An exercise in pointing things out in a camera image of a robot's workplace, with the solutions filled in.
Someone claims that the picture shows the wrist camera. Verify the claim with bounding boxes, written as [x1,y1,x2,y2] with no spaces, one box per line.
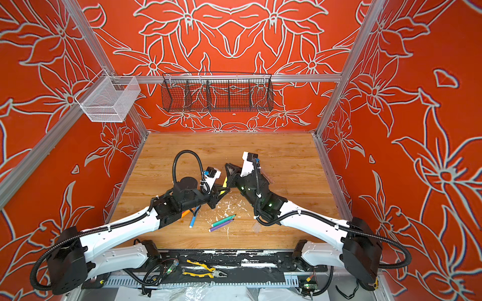
[240,151,258,178]
[200,167,221,194]

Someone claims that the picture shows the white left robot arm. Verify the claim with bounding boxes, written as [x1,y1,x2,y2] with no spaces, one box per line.
[30,167,235,295]

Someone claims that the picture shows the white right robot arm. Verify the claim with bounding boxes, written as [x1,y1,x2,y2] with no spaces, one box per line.
[225,159,412,290]

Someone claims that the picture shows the grey slotted cable duct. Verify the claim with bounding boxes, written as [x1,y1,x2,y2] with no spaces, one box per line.
[102,275,299,289]

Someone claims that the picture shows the blue marker pen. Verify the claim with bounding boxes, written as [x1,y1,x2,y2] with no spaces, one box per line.
[189,206,201,228]

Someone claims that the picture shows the green marker pen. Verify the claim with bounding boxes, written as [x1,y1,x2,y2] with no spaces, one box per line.
[212,214,236,228]

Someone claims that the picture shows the purple marker pen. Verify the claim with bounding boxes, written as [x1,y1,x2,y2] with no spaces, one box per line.
[209,219,233,233]

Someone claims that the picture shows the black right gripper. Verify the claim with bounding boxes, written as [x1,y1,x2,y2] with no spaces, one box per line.
[222,163,261,210]

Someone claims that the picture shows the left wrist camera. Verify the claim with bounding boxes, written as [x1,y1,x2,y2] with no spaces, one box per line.
[200,167,221,194]

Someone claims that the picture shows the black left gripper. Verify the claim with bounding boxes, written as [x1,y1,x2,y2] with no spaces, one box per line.
[181,181,227,211]

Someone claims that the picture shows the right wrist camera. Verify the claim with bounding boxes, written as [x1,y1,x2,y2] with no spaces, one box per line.
[240,151,258,178]

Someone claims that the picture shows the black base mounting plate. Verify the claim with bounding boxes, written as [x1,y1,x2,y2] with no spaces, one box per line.
[132,249,329,283]

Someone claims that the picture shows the clear pen cap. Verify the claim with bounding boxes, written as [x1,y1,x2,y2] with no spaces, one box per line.
[252,223,262,233]

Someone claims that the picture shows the yellow handled pliers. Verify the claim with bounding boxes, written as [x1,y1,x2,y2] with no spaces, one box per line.
[182,260,228,279]

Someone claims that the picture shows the yellow highlighter pen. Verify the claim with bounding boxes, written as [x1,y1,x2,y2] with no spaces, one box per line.
[220,177,227,195]

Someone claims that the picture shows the white wire mesh basket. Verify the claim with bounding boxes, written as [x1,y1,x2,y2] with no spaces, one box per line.
[74,70,141,123]

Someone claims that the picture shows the black wire mesh basket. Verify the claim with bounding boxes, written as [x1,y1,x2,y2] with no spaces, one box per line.
[161,72,274,113]

